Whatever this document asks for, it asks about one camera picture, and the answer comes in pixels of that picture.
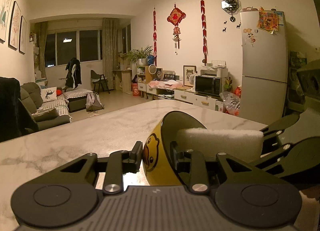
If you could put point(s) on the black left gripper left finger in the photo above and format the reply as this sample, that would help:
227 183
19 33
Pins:
131 160

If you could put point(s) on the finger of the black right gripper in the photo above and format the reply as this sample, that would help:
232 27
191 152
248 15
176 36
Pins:
272 145
279 125

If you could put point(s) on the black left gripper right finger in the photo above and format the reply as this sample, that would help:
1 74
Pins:
181 159

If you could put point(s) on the yellow duck bowl black inside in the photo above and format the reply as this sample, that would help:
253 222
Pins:
156 152

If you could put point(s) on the white sponge block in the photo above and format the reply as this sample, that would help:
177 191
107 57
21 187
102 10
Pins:
245 145

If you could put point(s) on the plastic bag with red items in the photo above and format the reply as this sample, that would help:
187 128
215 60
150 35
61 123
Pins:
231 101

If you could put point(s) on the white tv cabinet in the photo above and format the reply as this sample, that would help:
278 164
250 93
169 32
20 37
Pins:
181 95

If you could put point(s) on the silver refrigerator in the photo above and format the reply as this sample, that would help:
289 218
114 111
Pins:
264 65

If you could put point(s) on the grey backpack on floor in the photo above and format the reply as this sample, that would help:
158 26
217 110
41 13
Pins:
93 102

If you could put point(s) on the black microwave oven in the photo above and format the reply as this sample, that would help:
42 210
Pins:
209 85

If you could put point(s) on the white printer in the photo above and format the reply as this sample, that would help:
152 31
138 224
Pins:
215 69

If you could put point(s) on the black folding chair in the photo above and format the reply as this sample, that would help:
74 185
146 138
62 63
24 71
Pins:
99 81

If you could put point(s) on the framed picture on cabinet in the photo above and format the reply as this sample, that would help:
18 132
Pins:
189 73

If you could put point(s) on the clothes on rack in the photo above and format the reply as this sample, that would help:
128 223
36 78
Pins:
73 78

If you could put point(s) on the green potted plant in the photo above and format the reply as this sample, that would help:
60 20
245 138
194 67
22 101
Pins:
135 54

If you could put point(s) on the white deer cushion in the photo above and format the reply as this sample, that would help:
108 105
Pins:
49 94

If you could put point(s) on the grey sofa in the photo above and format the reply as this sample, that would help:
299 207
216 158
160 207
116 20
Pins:
54 113

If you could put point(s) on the black coat on chair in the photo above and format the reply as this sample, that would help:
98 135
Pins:
16 121

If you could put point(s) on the deer antler wall clock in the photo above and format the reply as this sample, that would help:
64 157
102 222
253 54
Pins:
231 7

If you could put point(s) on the red knot wall ornament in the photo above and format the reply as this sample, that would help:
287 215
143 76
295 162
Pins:
175 17

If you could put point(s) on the framed wall picture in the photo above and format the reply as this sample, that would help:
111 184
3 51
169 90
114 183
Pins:
4 15
15 26
23 33

